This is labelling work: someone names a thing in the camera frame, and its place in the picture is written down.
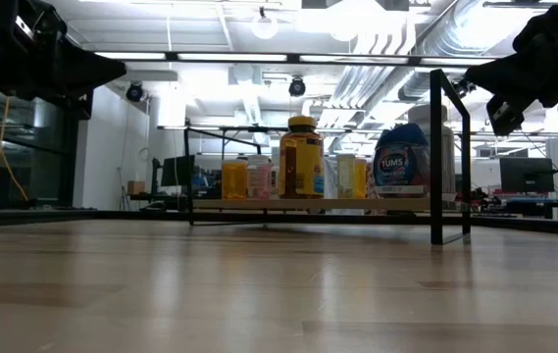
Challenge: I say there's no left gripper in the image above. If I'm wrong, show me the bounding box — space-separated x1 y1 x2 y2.
0 0 127 122

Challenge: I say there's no large white bottle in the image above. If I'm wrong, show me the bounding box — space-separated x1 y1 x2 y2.
407 103 456 195

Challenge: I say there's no blue Tums bottle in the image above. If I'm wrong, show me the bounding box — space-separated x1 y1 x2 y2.
371 122 431 198

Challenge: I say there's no orange vial white cap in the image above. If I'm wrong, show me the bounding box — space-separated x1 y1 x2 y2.
354 157 369 200
221 159 249 200

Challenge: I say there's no pale yellow vial white cap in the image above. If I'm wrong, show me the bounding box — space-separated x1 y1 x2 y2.
335 153 358 200

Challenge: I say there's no wooden shelf black metal frame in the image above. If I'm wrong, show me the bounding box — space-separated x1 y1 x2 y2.
183 68 472 246

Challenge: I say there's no pink vial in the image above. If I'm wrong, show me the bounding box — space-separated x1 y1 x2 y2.
246 154 274 200

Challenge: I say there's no amber bottle yellow cap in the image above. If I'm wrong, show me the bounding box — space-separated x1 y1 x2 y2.
278 115 327 200

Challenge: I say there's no wide black computer monitor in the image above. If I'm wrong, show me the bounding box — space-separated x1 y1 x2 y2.
498 156 555 195

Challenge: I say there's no small black computer monitor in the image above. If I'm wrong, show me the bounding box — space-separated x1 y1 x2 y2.
160 155 196 187

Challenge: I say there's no grey draped cloth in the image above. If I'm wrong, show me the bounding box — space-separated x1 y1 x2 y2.
324 157 338 200

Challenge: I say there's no black beam with light strips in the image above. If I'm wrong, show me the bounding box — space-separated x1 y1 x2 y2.
94 50 498 69

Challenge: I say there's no black round ceiling camera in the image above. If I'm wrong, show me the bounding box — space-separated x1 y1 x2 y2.
125 80 145 103
287 76 307 98

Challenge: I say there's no white ring lamp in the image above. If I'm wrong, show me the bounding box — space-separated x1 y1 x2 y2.
251 12 279 40

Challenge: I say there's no black aluminium table frame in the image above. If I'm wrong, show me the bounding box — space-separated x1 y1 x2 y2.
0 208 558 239

